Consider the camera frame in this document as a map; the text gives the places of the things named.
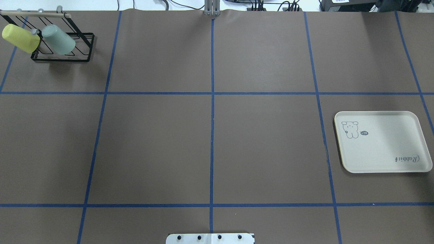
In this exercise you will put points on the green plastic cup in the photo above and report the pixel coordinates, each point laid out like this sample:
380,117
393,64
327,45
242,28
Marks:
58,40

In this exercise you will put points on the cream rabbit tray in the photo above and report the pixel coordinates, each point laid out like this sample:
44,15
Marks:
381,142

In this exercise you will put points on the yellow plastic cup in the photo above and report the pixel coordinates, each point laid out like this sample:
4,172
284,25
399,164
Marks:
21,38

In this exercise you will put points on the power strip with plugs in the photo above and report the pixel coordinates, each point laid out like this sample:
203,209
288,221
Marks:
285,6

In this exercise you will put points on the black computer box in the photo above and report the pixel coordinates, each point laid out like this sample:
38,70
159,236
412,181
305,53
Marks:
346,5

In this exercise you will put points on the aluminium frame post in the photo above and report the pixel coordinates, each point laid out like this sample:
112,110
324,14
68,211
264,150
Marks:
212,8

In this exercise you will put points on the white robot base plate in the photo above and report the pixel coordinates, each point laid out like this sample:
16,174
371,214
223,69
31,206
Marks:
210,238

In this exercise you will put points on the black wire cup rack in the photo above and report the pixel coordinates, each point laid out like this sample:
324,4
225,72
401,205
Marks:
35,21

